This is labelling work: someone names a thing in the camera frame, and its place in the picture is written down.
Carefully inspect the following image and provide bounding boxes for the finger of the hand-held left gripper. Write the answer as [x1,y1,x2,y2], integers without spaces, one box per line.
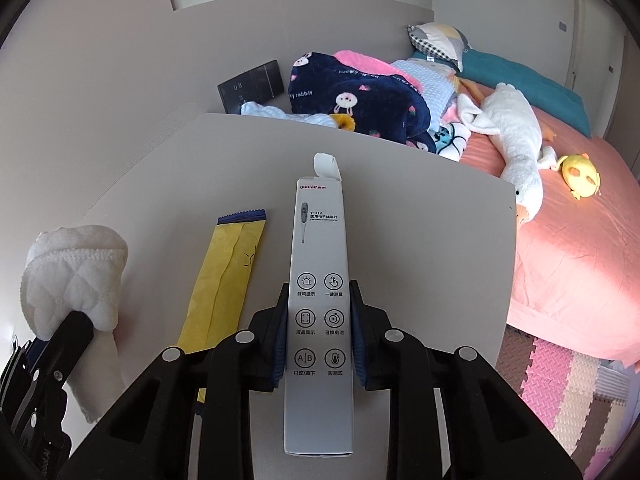
[37,310,96,397]

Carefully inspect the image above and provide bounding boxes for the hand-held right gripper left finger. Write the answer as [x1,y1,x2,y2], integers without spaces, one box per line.
[57,280,291,480]

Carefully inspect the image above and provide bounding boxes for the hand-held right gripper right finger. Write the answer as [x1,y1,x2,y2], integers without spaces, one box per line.
[349,277,583,480]

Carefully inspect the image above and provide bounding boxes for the white towel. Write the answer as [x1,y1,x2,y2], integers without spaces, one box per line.
[65,327,126,423]

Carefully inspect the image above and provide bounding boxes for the white quilted cloth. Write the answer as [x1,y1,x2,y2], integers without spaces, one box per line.
[20,224,128,338]

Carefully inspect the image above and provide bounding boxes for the white thermometer box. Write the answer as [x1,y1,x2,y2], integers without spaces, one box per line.
[283,152,357,458]

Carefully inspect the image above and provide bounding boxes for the yellow paper packet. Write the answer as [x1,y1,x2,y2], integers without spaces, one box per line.
[177,208,268,406]

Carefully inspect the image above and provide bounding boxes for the puzzle foam floor mat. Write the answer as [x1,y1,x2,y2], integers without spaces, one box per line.
[497,325,628,480]

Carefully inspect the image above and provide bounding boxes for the white cartoon-print cloth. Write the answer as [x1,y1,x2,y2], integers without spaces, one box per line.
[432,120,471,162]

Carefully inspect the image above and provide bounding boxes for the pink bed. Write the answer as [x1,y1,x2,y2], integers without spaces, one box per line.
[457,80,640,361]

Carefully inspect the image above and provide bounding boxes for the pale blue baby cloth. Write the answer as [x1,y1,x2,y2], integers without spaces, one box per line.
[241,101,357,132]

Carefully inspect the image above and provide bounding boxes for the navy rabbit-print blanket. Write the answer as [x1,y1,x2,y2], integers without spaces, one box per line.
[287,51,432,153]

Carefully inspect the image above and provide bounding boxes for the white ribbed basket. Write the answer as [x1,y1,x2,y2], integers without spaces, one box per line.
[595,360,632,403]

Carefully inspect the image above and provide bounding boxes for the white goose plush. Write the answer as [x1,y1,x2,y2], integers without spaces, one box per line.
[457,82,558,233]

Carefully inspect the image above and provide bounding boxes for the light blue dotted blanket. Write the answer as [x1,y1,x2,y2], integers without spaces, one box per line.
[390,58,458,126]

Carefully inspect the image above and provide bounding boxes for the yellow chick plush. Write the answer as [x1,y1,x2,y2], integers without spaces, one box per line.
[557,154,602,201]

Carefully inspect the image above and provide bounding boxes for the pink fleece blanket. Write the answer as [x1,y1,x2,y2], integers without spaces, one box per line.
[332,50,423,93]

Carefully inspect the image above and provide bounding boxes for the teal quilt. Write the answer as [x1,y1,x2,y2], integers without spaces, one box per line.
[457,49,592,138]

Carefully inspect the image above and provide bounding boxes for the checkered patchwork pillow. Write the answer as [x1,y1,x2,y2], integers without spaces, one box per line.
[407,22,471,73]

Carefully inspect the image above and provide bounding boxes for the black wall socket panel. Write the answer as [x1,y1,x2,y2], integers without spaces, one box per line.
[217,60,283,114]

